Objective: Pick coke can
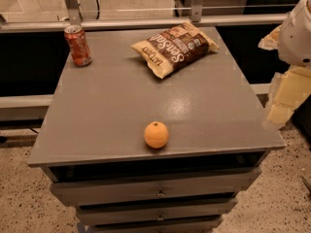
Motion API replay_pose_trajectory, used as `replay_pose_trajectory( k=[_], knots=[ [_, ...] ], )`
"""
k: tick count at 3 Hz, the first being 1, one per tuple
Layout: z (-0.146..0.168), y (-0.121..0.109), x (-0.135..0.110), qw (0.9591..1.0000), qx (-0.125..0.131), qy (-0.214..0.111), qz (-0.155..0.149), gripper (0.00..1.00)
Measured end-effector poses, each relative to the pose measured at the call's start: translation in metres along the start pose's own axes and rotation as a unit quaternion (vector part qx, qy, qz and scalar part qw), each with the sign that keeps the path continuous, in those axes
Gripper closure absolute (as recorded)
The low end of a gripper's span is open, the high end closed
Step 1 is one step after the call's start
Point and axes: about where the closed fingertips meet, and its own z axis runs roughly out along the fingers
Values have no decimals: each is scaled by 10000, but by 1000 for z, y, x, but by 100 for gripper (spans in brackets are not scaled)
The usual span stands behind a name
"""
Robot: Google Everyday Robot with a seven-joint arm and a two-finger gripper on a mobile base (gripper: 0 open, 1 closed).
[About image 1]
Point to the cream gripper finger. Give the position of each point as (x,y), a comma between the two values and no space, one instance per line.
(271,40)
(287,93)

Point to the drawer with knob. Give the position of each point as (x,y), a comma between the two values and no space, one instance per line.
(188,224)
(156,211)
(155,187)

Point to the brown chip bag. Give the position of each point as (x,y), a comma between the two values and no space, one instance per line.
(175,48)

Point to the grey drawer cabinet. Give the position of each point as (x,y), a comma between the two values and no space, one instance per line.
(94,127)

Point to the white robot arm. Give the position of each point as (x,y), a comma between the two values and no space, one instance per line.
(292,40)

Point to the bottom drawer with knob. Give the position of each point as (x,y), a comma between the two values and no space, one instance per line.
(188,224)

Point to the metal railing frame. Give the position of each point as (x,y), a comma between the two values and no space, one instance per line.
(31,106)

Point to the orange fruit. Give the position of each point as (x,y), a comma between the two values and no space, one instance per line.
(156,135)

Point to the top drawer with knob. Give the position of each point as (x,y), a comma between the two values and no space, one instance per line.
(155,187)

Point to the middle drawer with knob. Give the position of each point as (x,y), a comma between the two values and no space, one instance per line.
(156,211)

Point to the red coke can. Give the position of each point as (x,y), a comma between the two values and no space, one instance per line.
(75,36)

